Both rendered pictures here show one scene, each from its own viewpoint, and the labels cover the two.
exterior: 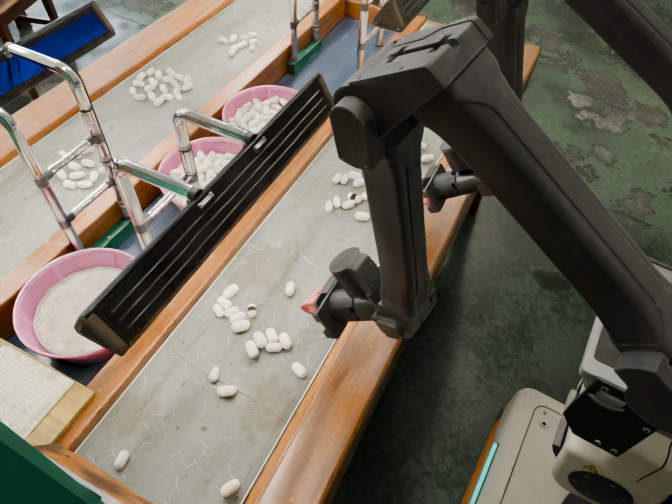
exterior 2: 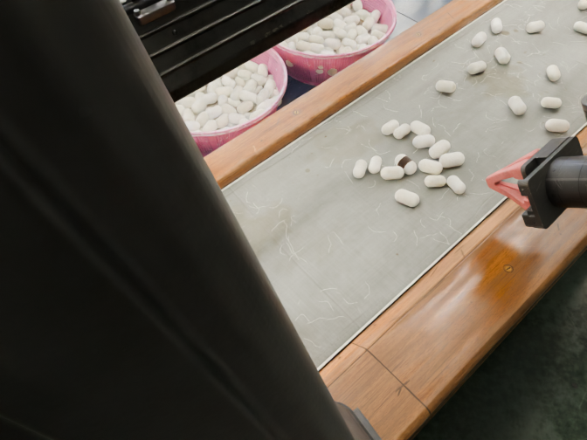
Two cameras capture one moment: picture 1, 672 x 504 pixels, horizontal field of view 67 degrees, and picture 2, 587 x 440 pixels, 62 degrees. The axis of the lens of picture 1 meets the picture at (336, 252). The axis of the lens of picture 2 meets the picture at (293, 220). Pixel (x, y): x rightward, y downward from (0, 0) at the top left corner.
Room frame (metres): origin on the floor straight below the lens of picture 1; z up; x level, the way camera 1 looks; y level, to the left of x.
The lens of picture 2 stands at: (0.39, -0.11, 1.31)
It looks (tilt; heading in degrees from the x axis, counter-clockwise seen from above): 54 degrees down; 28
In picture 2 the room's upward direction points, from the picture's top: 4 degrees counter-clockwise
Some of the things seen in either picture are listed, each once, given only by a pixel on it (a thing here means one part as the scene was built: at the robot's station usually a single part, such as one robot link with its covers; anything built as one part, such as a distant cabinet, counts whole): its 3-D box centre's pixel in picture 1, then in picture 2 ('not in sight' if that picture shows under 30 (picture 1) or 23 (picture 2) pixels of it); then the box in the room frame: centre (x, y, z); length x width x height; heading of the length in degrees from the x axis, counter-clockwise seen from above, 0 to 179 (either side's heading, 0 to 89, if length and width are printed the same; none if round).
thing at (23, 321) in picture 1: (91, 310); not in sight; (0.55, 0.50, 0.72); 0.27 x 0.27 x 0.10
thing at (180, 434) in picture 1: (359, 187); (423, 149); (0.97, -0.05, 0.73); 1.81 x 0.30 x 0.02; 156
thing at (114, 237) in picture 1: (51, 167); not in sight; (0.79, 0.62, 0.90); 0.20 x 0.19 x 0.45; 156
